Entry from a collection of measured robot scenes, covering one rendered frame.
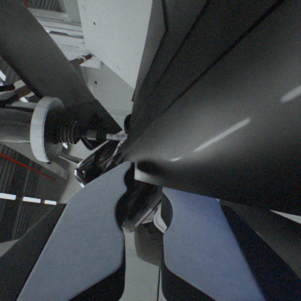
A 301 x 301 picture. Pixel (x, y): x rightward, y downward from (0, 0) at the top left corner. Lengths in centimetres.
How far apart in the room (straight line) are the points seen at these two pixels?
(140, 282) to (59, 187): 725
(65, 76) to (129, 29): 21
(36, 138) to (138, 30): 35
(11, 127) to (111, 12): 38
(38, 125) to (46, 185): 1283
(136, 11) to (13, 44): 25
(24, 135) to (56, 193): 1261
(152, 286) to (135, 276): 56
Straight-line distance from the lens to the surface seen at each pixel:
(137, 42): 54
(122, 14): 54
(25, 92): 39
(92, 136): 25
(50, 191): 1297
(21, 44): 36
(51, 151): 26
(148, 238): 47
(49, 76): 35
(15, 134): 27
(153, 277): 746
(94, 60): 83
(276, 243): 27
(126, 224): 29
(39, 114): 24
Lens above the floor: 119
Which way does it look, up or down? 4 degrees down
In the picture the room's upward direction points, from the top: 84 degrees counter-clockwise
